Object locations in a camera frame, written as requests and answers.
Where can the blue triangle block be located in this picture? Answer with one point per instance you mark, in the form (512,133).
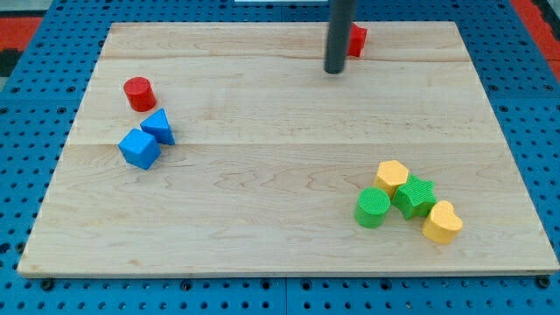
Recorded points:
(158,126)

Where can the wooden board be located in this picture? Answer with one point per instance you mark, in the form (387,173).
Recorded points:
(271,154)

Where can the yellow hexagon block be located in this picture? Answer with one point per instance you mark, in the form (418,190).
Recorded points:
(391,175)

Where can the red cylinder block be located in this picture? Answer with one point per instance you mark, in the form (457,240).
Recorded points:
(139,93)

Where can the green star block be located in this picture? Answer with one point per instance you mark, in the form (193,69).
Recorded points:
(415,198)

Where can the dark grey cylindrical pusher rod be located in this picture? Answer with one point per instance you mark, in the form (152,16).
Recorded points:
(337,41)

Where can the green cylinder block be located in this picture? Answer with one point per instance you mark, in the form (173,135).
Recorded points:
(371,208)

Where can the red star block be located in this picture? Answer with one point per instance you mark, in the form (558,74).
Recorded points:
(358,37)

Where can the yellow heart block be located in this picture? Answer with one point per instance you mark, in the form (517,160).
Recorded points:
(442,225)

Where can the blue cube block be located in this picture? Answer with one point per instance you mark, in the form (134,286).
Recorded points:
(139,149)

